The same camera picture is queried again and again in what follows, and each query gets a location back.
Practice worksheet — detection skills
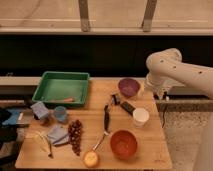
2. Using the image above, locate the blue plastic cup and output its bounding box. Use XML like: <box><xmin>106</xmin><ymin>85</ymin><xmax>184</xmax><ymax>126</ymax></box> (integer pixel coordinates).
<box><xmin>53</xmin><ymin>106</ymin><xmax>67</xmax><ymax>122</ymax></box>

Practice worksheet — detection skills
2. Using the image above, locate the yellow banana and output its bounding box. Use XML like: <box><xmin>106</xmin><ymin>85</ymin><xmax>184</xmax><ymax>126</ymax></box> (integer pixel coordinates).
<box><xmin>34</xmin><ymin>132</ymin><xmax>53</xmax><ymax>158</ymax></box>

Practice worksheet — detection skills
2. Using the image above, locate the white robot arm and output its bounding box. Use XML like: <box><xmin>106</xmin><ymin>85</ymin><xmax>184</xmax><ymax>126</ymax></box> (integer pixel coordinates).
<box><xmin>144</xmin><ymin>48</ymin><xmax>213</xmax><ymax>171</ymax></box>

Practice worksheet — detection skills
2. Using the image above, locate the white paper cup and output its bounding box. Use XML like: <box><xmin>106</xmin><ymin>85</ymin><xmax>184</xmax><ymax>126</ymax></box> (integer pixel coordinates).
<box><xmin>133</xmin><ymin>108</ymin><xmax>149</xmax><ymax>127</ymax></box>

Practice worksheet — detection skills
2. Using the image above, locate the small dark toy object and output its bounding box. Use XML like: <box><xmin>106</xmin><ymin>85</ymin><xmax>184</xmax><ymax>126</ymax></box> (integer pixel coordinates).
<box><xmin>111</xmin><ymin>94</ymin><xmax>121</xmax><ymax>105</ymax></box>

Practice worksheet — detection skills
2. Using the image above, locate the purple bowl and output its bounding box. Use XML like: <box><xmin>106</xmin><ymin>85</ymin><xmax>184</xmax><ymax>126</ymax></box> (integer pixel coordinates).
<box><xmin>118</xmin><ymin>78</ymin><xmax>141</xmax><ymax>98</ymax></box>

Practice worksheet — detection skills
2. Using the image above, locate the orange carrot in tray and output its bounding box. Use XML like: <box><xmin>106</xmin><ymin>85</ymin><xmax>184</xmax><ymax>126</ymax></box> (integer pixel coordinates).
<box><xmin>51</xmin><ymin>97</ymin><xmax>75</xmax><ymax>103</ymax></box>

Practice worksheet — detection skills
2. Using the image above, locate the green plastic tray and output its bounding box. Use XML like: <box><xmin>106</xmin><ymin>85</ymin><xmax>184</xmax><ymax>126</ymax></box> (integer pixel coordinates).
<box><xmin>32</xmin><ymin>71</ymin><xmax>90</xmax><ymax>107</ymax></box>

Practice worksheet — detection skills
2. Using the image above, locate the red grape bunch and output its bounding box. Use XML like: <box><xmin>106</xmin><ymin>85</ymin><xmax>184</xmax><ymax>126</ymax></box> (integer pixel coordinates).
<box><xmin>68</xmin><ymin>120</ymin><xmax>82</xmax><ymax>156</ymax></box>

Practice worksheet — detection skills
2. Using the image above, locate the orange bowl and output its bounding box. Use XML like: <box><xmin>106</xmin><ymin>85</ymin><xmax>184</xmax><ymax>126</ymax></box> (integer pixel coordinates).
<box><xmin>110</xmin><ymin>130</ymin><xmax>138</xmax><ymax>160</ymax></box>

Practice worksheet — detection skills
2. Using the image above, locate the blue folded cloth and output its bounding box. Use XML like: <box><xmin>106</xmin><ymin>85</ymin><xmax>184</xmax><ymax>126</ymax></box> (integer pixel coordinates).
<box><xmin>47</xmin><ymin>125</ymin><xmax>69</xmax><ymax>146</ymax></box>

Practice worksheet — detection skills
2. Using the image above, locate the yellow apple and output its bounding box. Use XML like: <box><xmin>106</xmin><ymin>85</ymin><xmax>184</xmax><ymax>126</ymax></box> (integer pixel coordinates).
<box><xmin>83</xmin><ymin>150</ymin><xmax>99</xmax><ymax>168</ymax></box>

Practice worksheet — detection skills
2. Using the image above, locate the blue object left of table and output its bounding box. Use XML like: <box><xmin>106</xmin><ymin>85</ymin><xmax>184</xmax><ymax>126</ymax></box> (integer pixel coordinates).
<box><xmin>1</xmin><ymin>107</ymin><xmax>31</xmax><ymax>127</ymax></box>

